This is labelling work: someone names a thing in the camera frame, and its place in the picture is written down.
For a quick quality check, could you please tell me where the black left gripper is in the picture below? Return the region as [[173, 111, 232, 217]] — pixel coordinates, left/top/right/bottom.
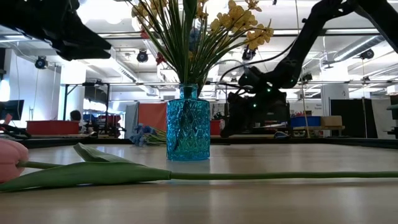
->
[[27, 0, 112, 62]]

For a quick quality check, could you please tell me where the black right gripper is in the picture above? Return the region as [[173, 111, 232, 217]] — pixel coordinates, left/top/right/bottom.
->
[[221, 88, 290, 138]]

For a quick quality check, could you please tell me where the blue patterned glass vase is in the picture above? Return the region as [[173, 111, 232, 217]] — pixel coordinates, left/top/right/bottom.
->
[[166, 83, 211, 162]]

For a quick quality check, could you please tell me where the yellow artificial flower bunch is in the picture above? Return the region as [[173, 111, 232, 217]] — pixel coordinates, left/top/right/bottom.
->
[[130, 0, 209, 94], [183, 0, 275, 94]]

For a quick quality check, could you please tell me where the blue artificial flower bunch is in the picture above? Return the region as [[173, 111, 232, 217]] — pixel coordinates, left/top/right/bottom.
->
[[129, 123, 168, 147], [188, 27, 201, 52]]

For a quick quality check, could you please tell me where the pink artificial tulip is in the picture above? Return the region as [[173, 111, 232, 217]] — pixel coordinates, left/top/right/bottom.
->
[[0, 138, 398, 193]]

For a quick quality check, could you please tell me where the small red box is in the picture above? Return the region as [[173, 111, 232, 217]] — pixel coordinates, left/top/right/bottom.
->
[[210, 119, 222, 136]]

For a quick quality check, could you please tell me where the thin hanging pole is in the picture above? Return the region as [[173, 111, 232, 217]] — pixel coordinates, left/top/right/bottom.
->
[[294, 0, 310, 138]]

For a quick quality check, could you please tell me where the blue plastic bin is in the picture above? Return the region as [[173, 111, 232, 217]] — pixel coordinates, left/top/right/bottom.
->
[[290, 116, 322, 128]]

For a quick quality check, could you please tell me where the orange partition panel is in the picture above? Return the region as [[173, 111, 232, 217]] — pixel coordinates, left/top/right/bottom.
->
[[137, 102, 168, 131]]

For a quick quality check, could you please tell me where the dark workstation equipment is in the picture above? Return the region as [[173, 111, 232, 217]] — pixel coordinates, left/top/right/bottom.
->
[[81, 113, 127, 139]]

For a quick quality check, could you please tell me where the grey partition panel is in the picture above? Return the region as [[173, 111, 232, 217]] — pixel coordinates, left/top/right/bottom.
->
[[124, 101, 139, 139]]

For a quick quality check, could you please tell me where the long red bin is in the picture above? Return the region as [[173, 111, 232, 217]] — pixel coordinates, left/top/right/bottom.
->
[[26, 120, 81, 136]]

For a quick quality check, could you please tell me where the dark computer monitor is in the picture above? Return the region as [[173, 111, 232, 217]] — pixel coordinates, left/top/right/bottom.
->
[[0, 99, 25, 121]]

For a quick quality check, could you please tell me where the brown cardboard box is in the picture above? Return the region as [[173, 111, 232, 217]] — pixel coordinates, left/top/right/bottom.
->
[[320, 115, 343, 127]]

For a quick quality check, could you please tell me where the wide black partition panel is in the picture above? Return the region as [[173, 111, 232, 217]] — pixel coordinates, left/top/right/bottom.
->
[[330, 98, 379, 139]]

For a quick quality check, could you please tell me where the black equipment silhouette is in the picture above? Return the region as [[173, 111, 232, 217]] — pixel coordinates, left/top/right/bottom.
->
[[385, 95, 398, 139]]

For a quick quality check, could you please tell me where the black metal frame stand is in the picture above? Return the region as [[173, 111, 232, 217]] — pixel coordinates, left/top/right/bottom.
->
[[63, 82, 111, 122]]

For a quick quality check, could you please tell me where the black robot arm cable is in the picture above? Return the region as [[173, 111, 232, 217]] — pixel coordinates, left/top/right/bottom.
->
[[219, 40, 296, 85]]

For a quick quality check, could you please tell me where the black table edge rail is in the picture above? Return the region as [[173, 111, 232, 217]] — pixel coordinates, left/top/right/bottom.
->
[[15, 135, 398, 150]]

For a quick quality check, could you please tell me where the black cable bundle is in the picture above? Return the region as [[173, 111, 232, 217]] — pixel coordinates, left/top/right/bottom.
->
[[0, 123, 32, 139]]

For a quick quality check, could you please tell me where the black overhead frame bar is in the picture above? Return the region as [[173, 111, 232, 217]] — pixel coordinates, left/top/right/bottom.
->
[[0, 27, 398, 43]]

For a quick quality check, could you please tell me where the silver ventilation duct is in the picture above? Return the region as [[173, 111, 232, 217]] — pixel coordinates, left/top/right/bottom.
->
[[323, 34, 398, 65]]

